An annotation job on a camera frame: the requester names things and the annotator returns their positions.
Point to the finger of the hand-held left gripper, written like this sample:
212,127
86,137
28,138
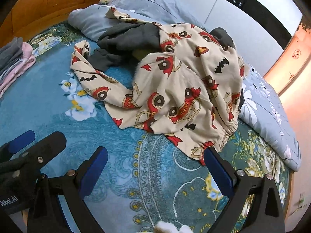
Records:
48,143
21,138

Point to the white wardrobe with black stripe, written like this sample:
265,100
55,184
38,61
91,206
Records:
243,12

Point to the dark grey garment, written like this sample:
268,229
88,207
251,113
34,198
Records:
128,36

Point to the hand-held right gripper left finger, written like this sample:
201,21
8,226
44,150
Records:
97,167

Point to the teal floral bedsheet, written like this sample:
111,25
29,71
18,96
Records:
121,174

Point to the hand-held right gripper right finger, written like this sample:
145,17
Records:
218,172

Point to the pink folded garment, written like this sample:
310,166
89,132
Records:
25,60

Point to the grey folded garment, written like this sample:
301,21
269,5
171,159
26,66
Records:
9,51

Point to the red wall ornament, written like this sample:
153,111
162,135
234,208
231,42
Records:
296,53

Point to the cream car-print garment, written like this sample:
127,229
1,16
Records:
182,82

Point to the white furry thing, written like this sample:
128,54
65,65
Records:
167,228

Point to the orange wooden headboard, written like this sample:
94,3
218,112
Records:
60,0

